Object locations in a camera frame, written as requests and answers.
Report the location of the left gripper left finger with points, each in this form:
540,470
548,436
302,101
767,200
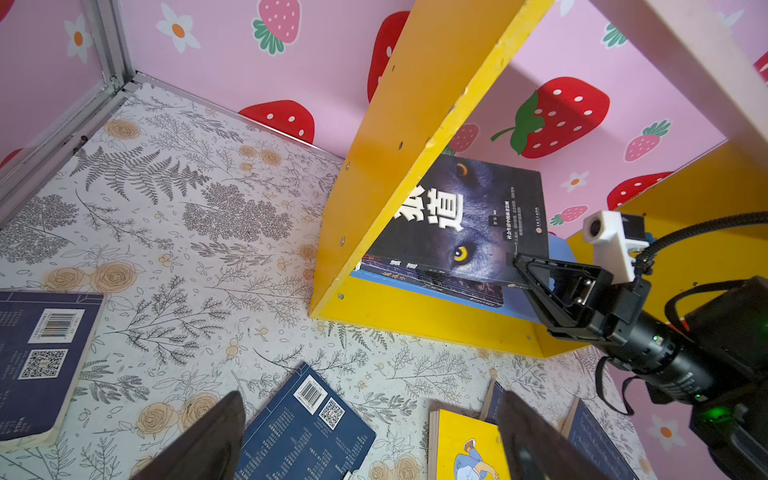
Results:
209,449

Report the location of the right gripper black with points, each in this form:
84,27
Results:
577,302

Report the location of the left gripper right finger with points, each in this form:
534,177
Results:
534,449

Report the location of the yellow cartoon cover book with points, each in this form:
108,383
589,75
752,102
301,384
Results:
461,447

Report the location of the navy blue book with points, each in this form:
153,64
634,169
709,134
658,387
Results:
306,431

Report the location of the black wolf cover book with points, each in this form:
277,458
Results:
468,219

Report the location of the dark portrait cover book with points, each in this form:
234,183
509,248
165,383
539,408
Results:
489,295

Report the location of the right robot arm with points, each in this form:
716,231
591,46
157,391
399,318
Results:
713,359

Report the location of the navy book far right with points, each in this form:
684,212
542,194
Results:
585,434

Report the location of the navy book middle right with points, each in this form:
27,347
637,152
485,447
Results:
492,403

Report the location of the yellow pink blue bookshelf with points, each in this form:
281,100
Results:
447,58

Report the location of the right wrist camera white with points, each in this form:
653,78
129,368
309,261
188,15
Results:
614,237

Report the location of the navy book at left wall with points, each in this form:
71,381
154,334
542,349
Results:
44,341

